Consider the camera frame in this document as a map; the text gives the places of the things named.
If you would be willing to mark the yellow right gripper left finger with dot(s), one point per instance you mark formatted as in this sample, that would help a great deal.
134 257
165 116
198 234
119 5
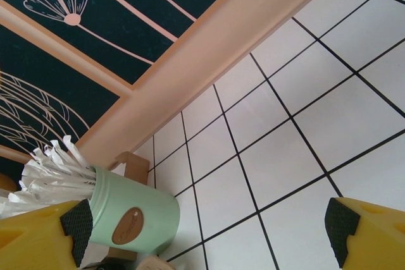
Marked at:
31 241

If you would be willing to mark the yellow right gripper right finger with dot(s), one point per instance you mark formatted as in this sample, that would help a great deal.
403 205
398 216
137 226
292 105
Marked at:
379 241

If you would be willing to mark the mint green straw canister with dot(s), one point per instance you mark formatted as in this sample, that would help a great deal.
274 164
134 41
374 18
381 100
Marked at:
136 213

